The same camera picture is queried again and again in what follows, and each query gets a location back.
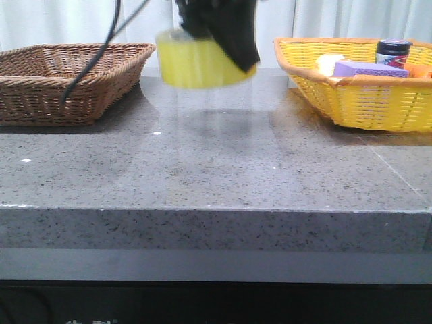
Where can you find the yellow wicker basket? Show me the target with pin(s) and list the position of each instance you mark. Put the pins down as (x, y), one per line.
(365, 102)

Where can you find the purple sponge block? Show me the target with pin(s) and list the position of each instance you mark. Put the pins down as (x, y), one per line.
(353, 68)

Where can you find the dark capped can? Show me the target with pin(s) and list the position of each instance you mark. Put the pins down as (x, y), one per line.
(392, 52)

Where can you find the orange toy carrot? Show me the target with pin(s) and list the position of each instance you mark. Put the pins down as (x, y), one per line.
(418, 71)

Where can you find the round onion-like toy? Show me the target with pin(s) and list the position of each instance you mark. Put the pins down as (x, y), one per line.
(325, 64)

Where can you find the white curtain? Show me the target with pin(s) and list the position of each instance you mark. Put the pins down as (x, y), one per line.
(25, 23)

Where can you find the brown wicker basket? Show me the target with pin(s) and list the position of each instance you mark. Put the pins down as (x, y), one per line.
(35, 78)

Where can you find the yellow tape roll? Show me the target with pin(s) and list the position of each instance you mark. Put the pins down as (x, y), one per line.
(186, 62)

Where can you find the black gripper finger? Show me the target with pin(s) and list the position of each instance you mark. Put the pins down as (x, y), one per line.
(231, 24)
(192, 21)

